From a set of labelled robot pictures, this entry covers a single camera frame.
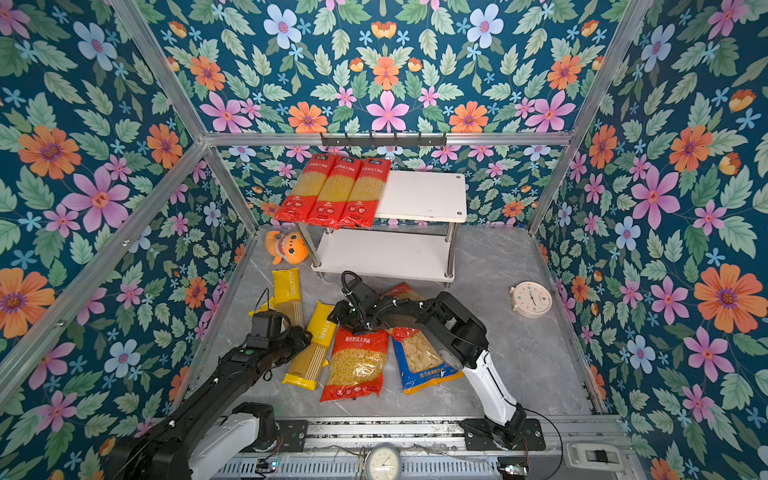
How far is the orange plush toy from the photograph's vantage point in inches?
41.5

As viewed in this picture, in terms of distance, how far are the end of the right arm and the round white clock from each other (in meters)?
0.48

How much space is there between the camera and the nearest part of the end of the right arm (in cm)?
72

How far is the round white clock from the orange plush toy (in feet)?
2.48

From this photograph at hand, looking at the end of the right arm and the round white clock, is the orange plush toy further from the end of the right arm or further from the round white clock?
the round white clock
